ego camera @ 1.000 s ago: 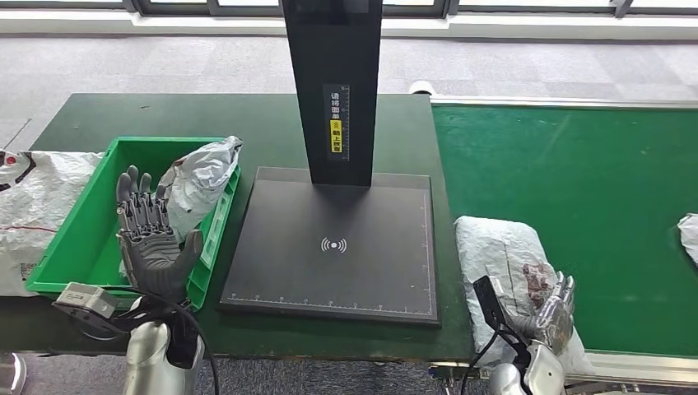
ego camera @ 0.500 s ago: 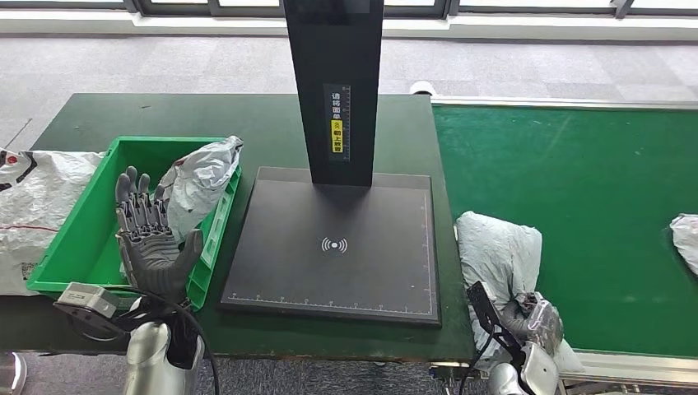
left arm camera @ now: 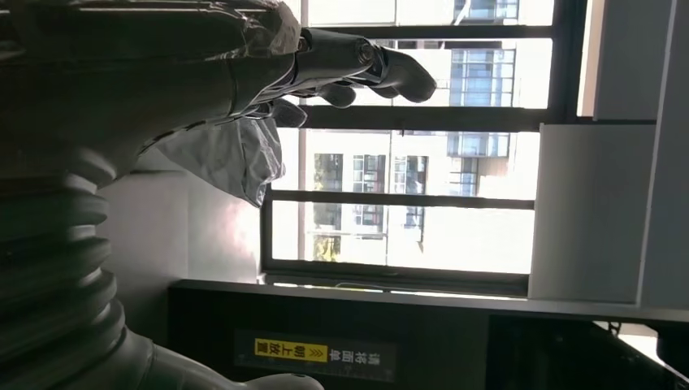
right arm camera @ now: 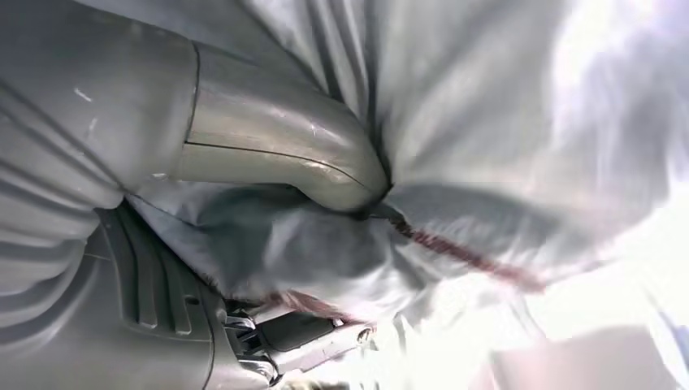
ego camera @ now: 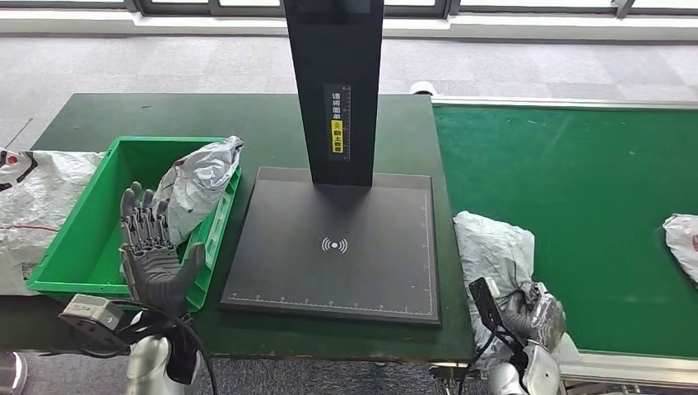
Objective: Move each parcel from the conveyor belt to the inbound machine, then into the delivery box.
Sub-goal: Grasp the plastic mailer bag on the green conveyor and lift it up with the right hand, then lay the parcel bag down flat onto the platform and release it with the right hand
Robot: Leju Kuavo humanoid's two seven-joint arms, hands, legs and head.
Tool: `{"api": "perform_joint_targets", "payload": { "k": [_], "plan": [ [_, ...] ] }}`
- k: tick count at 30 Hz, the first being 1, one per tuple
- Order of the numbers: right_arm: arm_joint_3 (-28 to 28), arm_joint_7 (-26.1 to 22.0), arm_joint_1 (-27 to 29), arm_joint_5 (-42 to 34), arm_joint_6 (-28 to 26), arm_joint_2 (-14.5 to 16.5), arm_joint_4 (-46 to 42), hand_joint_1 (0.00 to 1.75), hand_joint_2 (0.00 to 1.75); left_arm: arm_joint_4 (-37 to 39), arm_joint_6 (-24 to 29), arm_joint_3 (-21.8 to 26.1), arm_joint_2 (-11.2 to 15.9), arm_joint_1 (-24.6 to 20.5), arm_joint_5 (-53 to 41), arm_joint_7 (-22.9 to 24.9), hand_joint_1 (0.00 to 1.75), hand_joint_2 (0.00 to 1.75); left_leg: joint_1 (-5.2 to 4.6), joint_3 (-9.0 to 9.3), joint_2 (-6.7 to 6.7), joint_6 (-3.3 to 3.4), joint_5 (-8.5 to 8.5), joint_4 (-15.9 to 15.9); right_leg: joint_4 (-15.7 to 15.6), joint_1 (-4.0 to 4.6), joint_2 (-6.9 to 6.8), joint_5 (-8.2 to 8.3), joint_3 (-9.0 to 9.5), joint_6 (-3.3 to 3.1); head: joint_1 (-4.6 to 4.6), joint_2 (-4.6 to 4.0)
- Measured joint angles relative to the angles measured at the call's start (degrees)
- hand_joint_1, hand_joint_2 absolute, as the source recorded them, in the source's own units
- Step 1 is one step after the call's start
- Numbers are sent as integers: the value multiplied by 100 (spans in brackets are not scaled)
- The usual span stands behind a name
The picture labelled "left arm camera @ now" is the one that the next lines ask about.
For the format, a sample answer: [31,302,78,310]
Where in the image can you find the grey parcel bag red print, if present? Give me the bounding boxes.
[153,117,286,209]

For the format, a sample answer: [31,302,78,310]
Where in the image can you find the black inbound scanner machine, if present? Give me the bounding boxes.
[167,279,689,390]

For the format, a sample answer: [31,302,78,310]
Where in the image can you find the yellow black label sticker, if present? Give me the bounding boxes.
[234,329,398,384]

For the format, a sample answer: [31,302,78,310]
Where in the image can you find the building outside window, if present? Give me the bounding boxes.
[301,0,540,265]

